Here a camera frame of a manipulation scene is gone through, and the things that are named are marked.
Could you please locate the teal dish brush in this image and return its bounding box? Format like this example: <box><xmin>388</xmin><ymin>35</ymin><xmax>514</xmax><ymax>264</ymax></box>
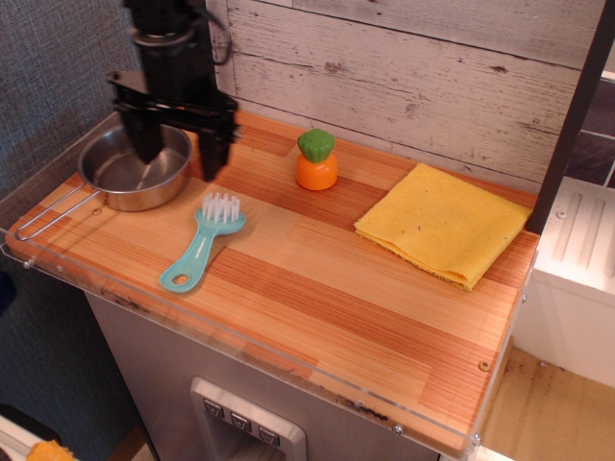
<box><xmin>159</xmin><ymin>192</ymin><xmax>246</xmax><ymax>294</ymax></box>

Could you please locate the dark right frame post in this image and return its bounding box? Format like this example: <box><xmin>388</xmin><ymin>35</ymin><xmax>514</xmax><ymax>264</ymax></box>
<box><xmin>526</xmin><ymin>0</ymin><xmax>614</xmax><ymax>234</ymax></box>

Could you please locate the white toy sink unit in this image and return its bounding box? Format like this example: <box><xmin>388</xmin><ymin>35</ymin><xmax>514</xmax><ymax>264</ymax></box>
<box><xmin>512</xmin><ymin>178</ymin><xmax>614</xmax><ymax>386</ymax></box>

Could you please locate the silver pot with wire handle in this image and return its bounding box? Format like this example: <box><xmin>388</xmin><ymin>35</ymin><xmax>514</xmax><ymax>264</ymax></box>
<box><xmin>14</xmin><ymin>125</ymin><xmax>192</xmax><ymax>241</ymax></box>

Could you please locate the silver dispenser panel with buttons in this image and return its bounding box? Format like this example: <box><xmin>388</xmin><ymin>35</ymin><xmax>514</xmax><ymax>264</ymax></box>
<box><xmin>190</xmin><ymin>376</ymin><xmax>308</xmax><ymax>460</ymax></box>

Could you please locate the orange toy carrot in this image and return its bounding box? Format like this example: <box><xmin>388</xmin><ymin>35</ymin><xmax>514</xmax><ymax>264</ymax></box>
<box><xmin>295</xmin><ymin>129</ymin><xmax>338</xmax><ymax>191</ymax></box>

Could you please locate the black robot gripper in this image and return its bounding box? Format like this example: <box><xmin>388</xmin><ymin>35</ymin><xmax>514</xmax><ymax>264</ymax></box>
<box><xmin>108</xmin><ymin>28</ymin><xmax>237</xmax><ymax>182</ymax></box>

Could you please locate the grey toy fridge cabinet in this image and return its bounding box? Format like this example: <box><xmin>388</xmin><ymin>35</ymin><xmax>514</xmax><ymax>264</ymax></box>
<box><xmin>86</xmin><ymin>295</ymin><xmax>438</xmax><ymax>460</ymax></box>

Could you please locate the yellow folded rag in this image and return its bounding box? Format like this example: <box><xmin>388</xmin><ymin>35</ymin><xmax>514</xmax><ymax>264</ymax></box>
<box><xmin>355</xmin><ymin>163</ymin><xmax>531</xmax><ymax>291</ymax></box>

